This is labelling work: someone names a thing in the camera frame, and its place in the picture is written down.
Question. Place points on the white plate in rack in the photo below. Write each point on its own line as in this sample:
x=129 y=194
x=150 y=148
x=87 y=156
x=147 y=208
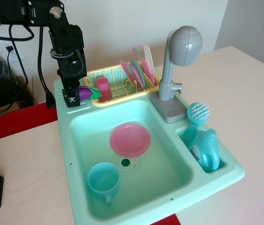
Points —
x=148 y=58

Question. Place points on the teal detergent bottle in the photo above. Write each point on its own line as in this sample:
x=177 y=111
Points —
x=204 y=148

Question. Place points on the pink plate in rack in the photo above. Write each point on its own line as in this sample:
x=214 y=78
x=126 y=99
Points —
x=143 y=65
x=132 y=74

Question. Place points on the pink toy plate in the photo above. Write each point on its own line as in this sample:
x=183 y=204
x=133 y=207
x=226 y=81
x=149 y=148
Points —
x=130 y=140

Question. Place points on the teal toy mug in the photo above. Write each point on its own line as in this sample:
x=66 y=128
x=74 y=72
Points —
x=103 y=179

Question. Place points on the teal plate in rack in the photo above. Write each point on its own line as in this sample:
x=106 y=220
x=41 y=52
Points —
x=136 y=66

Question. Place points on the purple toy eggplant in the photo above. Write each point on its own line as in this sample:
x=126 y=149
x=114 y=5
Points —
x=86 y=93

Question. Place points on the pink rear plate in rack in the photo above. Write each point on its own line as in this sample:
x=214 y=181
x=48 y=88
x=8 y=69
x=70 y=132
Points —
x=143 y=65

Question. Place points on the mint green toy sink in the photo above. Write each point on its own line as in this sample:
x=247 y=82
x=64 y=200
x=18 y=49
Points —
x=160 y=182

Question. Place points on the red board under table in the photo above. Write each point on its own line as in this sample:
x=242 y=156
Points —
x=26 y=118

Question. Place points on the grey toy faucet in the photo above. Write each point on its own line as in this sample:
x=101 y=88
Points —
x=183 y=47

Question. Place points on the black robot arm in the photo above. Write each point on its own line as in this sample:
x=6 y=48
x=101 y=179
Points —
x=37 y=13

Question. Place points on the teal dish brush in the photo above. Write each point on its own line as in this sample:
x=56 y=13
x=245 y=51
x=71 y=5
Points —
x=197 y=113

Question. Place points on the pink toy cup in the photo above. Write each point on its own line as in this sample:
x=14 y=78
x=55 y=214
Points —
x=103 y=86

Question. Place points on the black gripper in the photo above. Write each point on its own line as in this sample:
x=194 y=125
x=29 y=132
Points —
x=67 y=49

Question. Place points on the white wall outlet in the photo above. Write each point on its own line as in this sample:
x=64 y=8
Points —
x=9 y=50

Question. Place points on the yellow dish rack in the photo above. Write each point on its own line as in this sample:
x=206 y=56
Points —
x=122 y=88

